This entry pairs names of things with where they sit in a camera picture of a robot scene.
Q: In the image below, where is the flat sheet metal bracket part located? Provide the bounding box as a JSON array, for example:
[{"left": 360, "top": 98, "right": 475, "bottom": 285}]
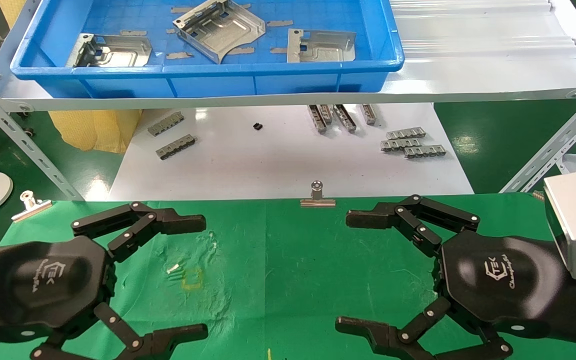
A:
[
  {"left": 287, "top": 28, "right": 357, "bottom": 64},
  {"left": 65, "top": 33, "right": 153, "bottom": 68}
]

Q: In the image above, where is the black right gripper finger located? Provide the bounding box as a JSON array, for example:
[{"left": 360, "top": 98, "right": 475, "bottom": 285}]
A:
[
  {"left": 346, "top": 195, "right": 481, "bottom": 259},
  {"left": 335, "top": 297, "right": 514, "bottom": 360}
]

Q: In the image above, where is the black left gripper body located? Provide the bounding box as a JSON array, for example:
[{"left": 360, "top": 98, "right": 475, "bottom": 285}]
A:
[{"left": 0, "top": 235, "right": 117, "bottom": 346}]

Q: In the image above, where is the blue plastic tray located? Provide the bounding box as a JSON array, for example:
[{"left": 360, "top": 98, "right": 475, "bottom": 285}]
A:
[{"left": 10, "top": 0, "right": 405, "bottom": 99}]

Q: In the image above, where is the bent sheet metal bracket part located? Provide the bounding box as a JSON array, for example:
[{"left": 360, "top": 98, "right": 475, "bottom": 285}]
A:
[{"left": 172, "top": 0, "right": 267, "bottom": 65}]

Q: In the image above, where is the clear corrugated plastic sheet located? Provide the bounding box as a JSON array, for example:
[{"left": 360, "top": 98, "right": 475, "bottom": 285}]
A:
[{"left": 390, "top": 0, "right": 576, "bottom": 63}]

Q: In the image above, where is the yellow mesh bag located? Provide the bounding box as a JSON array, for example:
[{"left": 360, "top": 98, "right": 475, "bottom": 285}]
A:
[{"left": 48, "top": 109, "right": 143, "bottom": 154}]

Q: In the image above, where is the silver binder clip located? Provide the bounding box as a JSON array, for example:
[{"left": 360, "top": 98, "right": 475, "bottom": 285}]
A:
[
  {"left": 300, "top": 180, "right": 337, "bottom": 208},
  {"left": 11, "top": 190, "right": 53, "bottom": 223}
]

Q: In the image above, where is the white shelf board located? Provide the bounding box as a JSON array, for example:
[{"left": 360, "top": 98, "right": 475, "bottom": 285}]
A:
[{"left": 0, "top": 0, "right": 576, "bottom": 112}]

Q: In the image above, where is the white floor board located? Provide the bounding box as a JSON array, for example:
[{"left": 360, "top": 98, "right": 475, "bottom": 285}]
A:
[{"left": 109, "top": 102, "right": 475, "bottom": 202}]

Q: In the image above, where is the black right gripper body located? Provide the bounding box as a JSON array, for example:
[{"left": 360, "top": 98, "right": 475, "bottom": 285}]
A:
[{"left": 433, "top": 230, "right": 570, "bottom": 339}]

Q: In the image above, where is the green table cloth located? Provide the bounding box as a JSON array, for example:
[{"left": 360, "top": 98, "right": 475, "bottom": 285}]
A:
[{"left": 0, "top": 192, "right": 576, "bottom": 360}]

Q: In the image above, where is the perforated steel angle bar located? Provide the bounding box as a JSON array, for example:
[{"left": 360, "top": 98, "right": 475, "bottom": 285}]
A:
[
  {"left": 499, "top": 85, "right": 576, "bottom": 195},
  {"left": 0, "top": 75, "right": 85, "bottom": 202}
]

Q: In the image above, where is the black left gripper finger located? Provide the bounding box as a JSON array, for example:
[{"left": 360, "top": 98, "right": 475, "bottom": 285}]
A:
[
  {"left": 71, "top": 201, "right": 207, "bottom": 263},
  {"left": 30, "top": 302, "right": 209, "bottom": 360}
]

